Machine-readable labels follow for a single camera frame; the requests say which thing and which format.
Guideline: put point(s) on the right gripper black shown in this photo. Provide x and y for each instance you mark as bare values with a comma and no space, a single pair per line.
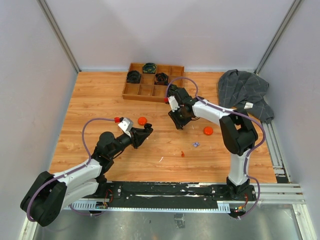
179,124

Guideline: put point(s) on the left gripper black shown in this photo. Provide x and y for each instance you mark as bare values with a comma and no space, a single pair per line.
138,136

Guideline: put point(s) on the orange earbud charging case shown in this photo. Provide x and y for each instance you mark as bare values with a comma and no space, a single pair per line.
142,121

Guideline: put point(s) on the black earbud charging case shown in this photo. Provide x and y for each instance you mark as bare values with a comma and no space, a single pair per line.
148,127

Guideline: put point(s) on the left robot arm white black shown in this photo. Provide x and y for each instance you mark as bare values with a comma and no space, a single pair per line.
51,193

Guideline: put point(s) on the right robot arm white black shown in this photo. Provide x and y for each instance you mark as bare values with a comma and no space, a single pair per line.
238,133

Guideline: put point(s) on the lilac earbud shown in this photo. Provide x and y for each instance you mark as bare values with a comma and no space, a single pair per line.
195,144

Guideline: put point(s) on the wooden compartment tray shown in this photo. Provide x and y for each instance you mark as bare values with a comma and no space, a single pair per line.
146,90

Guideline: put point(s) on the rolled dark belt centre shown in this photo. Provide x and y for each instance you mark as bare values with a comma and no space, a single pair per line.
161,79

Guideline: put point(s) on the rolled dark belt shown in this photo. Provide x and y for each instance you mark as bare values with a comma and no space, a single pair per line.
161,79
133,77

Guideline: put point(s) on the rolled dark belt left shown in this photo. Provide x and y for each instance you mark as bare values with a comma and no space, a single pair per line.
133,77

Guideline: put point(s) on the rolled green belt top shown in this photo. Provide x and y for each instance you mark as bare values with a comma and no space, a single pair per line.
149,68

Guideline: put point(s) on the grey checked cloth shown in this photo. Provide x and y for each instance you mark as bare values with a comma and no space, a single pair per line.
243,89

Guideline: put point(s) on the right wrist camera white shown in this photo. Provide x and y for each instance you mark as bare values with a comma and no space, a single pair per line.
173,103

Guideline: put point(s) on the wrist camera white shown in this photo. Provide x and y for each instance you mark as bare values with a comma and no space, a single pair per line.
173,103
126,125

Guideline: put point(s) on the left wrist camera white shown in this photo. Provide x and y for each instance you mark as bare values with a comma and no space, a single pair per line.
126,125

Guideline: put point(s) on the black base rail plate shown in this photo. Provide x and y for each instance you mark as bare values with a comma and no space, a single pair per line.
169,195

